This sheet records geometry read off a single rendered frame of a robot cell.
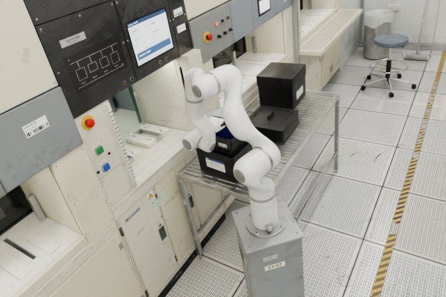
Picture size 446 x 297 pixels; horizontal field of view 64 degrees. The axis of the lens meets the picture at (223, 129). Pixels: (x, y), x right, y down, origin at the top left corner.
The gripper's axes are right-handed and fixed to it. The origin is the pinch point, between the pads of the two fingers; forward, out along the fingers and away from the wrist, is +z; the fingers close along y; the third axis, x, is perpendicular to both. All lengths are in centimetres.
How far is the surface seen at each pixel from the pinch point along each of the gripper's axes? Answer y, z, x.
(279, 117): 8, 45, -23
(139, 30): -27, -21, 54
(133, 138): -62, -21, -19
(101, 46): -24, -46, 55
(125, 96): -104, 9, -9
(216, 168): 0.0, -14.5, -27.1
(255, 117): -6.7, 38.6, -22.8
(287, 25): -43, 153, 4
